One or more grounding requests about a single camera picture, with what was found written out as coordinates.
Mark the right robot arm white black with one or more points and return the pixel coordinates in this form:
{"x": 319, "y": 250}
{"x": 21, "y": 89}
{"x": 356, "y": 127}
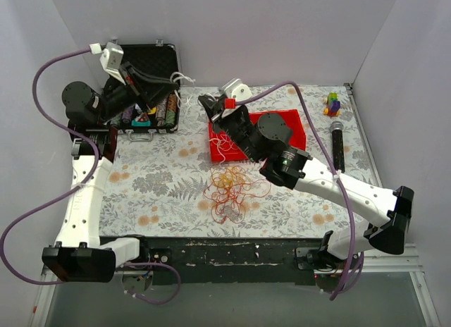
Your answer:
{"x": 387, "y": 213}

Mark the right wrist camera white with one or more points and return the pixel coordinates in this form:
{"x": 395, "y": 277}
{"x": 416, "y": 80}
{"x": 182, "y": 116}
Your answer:
{"x": 234, "y": 91}

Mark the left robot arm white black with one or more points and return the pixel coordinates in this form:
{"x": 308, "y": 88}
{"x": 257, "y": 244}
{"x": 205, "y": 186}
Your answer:
{"x": 77, "y": 254}

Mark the black poker chip case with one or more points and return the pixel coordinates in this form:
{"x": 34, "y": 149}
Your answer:
{"x": 161, "y": 60}

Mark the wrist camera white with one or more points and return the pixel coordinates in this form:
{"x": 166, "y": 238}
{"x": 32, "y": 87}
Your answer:
{"x": 234, "y": 91}
{"x": 110, "y": 57}

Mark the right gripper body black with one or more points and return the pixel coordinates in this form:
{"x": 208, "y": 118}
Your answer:
{"x": 227, "y": 123}

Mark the colourful toy block figure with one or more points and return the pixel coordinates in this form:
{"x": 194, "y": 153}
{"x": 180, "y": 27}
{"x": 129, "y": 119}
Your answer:
{"x": 332, "y": 105}

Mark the black microphone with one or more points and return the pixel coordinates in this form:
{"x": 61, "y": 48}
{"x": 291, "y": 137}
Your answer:
{"x": 336, "y": 129}

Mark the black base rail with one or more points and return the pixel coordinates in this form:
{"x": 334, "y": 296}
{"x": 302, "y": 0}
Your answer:
{"x": 232, "y": 260}

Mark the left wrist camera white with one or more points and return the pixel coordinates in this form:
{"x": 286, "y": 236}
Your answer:
{"x": 110, "y": 57}

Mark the red three-compartment tray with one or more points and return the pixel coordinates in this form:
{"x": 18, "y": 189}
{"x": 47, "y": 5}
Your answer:
{"x": 274, "y": 131}

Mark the floral table mat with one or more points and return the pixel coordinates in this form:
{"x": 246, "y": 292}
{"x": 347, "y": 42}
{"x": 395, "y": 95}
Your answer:
{"x": 161, "y": 186}

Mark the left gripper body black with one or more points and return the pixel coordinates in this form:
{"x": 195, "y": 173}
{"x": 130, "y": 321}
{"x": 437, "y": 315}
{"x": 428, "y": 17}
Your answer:
{"x": 130, "y": 77}

